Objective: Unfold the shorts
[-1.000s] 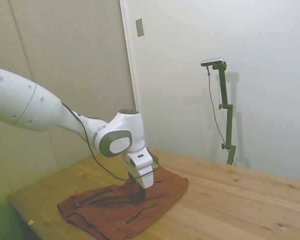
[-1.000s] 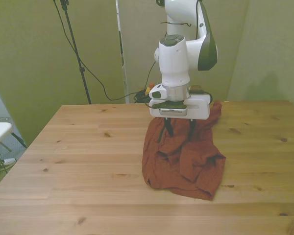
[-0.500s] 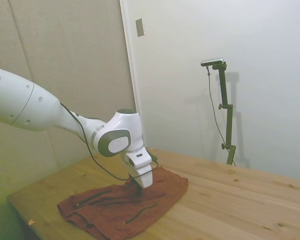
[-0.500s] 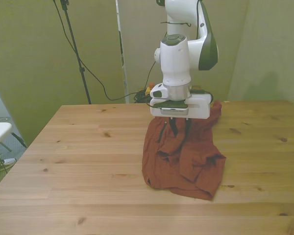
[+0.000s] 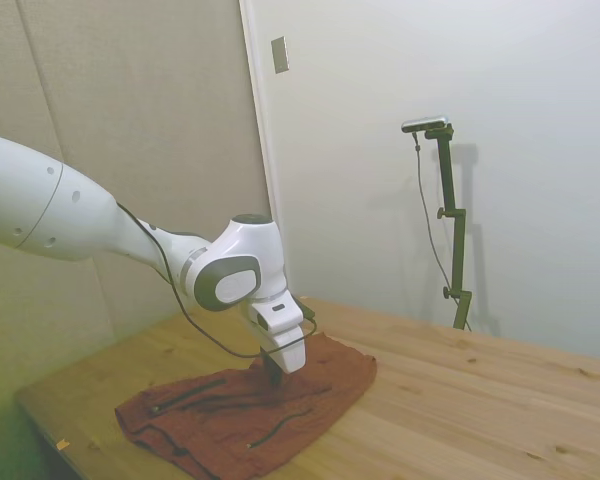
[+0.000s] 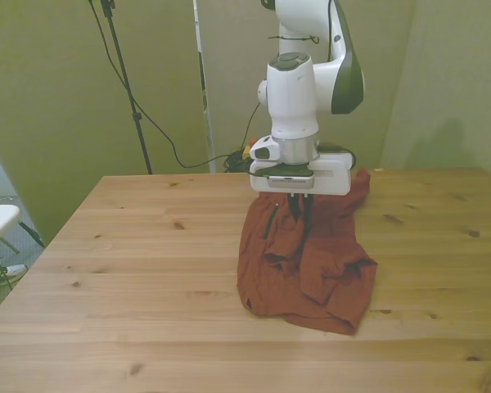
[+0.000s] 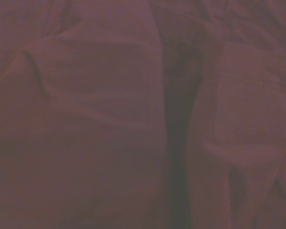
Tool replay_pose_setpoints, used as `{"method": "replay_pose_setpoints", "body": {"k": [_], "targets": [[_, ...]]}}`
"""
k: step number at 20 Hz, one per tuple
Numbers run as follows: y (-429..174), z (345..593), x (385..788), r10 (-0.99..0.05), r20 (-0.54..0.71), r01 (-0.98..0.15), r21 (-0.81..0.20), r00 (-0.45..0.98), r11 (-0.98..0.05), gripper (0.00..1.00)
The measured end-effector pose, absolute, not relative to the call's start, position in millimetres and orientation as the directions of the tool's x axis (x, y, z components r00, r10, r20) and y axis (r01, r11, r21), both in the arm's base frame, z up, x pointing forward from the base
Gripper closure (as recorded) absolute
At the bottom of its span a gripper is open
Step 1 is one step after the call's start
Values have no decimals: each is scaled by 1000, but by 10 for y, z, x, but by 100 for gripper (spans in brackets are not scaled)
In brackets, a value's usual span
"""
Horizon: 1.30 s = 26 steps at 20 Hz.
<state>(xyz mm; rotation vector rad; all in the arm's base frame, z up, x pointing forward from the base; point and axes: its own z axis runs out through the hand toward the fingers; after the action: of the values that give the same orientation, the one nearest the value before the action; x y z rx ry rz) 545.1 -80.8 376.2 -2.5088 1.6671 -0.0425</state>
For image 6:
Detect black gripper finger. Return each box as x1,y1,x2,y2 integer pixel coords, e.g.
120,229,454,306
288,193,302,224
302,193,314,231

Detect white gripper body block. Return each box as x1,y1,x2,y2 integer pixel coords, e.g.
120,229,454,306
249,153,352,196

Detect rust orange shorts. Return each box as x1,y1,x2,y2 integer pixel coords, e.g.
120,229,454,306
236,166,379,337

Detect yellow emergency stop button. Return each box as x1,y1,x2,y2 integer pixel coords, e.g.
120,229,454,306
241,138,259,160

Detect white vertical partition edge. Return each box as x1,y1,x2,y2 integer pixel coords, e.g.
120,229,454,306
192,0,217,173

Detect black tripod stand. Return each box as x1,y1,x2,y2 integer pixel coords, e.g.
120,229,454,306
88,0,154,175

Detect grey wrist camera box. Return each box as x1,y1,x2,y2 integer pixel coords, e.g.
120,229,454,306
265,162,316,190

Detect black cable pile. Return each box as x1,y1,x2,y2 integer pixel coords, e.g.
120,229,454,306
223,149,253,173

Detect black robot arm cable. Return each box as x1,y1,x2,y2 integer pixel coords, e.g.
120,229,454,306
241,0,358,171

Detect black tripod camera cable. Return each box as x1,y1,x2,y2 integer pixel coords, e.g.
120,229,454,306
88,0,238,169

